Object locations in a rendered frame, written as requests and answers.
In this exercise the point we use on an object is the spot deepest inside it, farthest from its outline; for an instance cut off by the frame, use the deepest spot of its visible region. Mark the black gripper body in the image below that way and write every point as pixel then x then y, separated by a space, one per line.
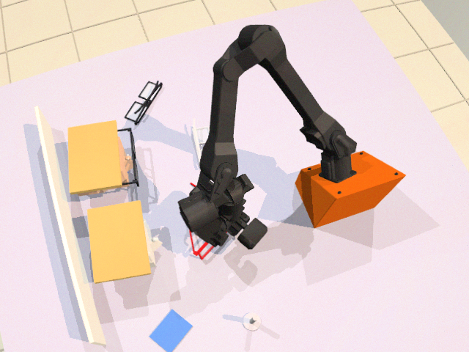
pixel 251 234

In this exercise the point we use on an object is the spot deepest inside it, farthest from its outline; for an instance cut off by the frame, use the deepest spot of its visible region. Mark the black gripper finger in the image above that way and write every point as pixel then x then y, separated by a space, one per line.
pixel 232 232

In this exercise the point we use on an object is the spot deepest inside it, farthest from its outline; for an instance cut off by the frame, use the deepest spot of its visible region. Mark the red glasses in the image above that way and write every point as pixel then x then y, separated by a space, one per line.
pixel 203 250

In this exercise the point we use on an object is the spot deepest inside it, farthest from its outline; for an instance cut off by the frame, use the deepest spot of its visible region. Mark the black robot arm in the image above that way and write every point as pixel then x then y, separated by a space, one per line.
pixel 256 45

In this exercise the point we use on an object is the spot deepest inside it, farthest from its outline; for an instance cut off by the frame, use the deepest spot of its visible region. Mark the long cream flat panel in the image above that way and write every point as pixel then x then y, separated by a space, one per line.
pixel 67 230

